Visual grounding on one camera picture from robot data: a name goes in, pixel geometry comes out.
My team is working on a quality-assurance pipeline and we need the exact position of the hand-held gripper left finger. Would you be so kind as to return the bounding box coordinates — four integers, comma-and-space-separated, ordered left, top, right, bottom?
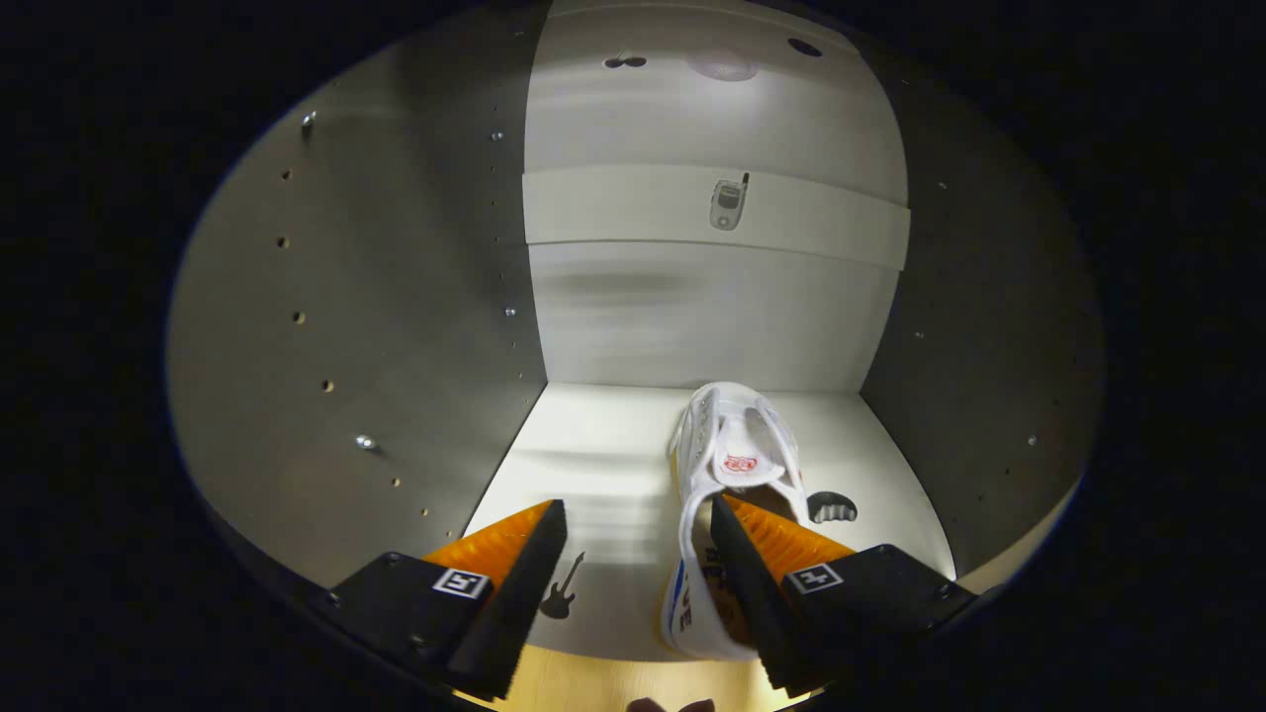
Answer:
326, 499, 569, 701

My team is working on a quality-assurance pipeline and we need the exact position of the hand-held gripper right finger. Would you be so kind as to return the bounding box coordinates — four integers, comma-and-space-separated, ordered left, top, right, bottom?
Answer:
710, 494, 980, 693

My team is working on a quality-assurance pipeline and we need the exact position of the white shoe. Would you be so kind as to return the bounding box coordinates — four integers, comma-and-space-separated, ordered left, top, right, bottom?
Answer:
661, 382, 812, 662

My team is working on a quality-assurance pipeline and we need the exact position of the grey shoe cabinet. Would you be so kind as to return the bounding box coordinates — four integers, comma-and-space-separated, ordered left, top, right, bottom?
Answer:
166, 0, 1104, 664

